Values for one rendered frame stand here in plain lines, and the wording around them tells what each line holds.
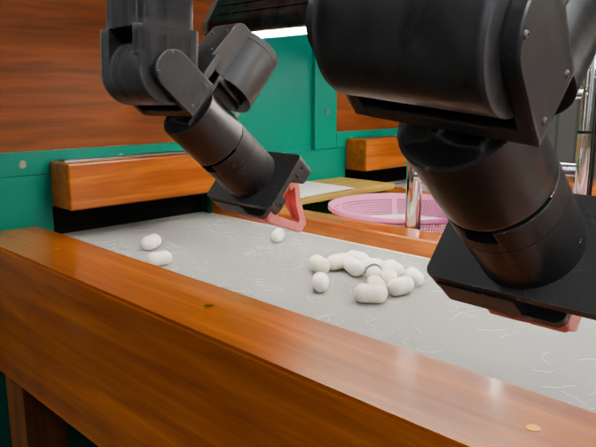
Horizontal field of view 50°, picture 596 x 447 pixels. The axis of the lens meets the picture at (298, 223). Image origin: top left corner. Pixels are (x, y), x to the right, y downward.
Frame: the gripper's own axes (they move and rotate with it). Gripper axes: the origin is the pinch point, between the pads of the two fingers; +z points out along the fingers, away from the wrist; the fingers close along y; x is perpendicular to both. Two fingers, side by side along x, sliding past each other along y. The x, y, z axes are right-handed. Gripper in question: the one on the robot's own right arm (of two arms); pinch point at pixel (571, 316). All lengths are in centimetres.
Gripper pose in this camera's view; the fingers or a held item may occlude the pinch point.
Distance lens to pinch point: 43.8
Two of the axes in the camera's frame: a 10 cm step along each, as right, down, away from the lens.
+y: -7.1, -1.5, 6.8
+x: -4.6, 8.4, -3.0
